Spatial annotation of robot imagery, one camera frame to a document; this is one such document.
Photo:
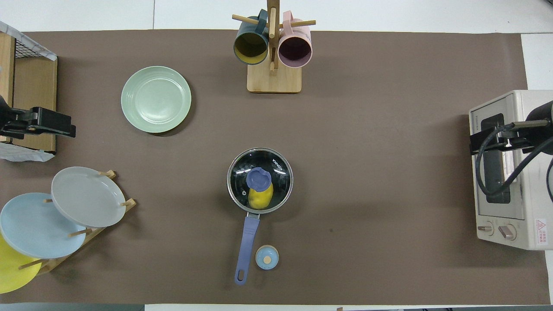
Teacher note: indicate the yellow plate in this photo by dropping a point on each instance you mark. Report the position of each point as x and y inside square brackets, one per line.
[13, 272]

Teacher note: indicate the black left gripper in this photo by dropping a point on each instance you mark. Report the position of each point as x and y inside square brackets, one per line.
[23, 120]

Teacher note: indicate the pale green plate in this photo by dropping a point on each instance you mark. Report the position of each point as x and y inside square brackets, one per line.
[156, 99]

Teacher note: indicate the white crumpled plastic sheet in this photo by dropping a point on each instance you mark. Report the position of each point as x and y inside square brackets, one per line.
[21, 153]

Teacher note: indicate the cream toaster oven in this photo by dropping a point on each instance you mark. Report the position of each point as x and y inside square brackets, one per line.
[518, 216]

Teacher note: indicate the light blue plate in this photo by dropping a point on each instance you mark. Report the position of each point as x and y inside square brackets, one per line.
[36, 226]

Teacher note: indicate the glass lid with purple knob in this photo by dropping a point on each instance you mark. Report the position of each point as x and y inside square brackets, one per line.
[278, 172]

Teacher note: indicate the grey plate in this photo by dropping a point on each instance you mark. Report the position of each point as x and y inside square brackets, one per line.
[88, 196]

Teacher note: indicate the brown table mat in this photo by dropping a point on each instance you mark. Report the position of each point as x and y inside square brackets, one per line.
[367, 181]

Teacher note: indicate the dark teal mug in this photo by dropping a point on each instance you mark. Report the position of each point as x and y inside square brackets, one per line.
[250, 47]

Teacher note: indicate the wooden mug tree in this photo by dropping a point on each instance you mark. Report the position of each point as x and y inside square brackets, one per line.
[274, 80]

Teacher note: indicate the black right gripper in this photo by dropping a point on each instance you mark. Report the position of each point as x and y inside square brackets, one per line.
[512, 144]

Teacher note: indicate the wooden plate rack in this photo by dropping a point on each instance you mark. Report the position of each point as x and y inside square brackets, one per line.
[129, 203]

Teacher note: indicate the yellow lemon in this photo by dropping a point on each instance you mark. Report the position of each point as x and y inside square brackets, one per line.
[260, 198]

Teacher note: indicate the pink mug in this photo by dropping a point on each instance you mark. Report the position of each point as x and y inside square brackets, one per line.
[295, 49]

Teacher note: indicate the wooden shelf boards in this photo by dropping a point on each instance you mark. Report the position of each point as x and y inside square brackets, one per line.
[36, 86]

